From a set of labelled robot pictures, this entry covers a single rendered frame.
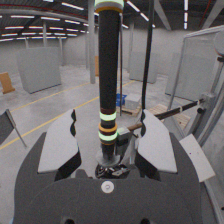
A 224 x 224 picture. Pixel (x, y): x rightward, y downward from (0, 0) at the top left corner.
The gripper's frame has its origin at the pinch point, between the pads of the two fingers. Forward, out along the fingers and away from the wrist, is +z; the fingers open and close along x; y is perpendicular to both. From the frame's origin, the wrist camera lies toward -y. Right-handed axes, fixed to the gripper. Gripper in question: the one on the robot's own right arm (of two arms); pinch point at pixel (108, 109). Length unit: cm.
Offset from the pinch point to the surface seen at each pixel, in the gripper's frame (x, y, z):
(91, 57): -99, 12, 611
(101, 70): -1.2, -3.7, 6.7
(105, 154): -0.8, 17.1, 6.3
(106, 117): -0.4, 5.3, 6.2
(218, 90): 64, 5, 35
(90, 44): -102, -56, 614
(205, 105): 53, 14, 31
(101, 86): -1.4, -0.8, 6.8
